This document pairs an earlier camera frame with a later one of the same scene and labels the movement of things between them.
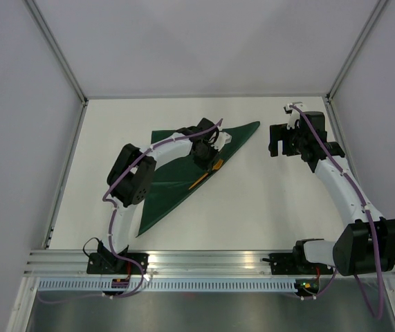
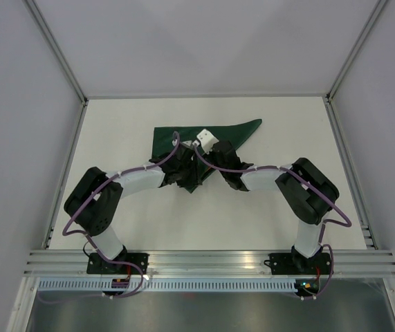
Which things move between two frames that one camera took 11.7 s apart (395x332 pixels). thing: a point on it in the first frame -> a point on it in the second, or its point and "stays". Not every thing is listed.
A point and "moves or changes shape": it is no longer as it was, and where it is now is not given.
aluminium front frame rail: x=160 y=263 stays
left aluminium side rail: x=63 y=179 stays
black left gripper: x=208 y=165 -> x=194 y=179
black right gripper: x=279 y=132 -> x=211 y=155
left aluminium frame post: x=57 y=50 stays
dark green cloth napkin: x=171 y=191 moves or changes shape
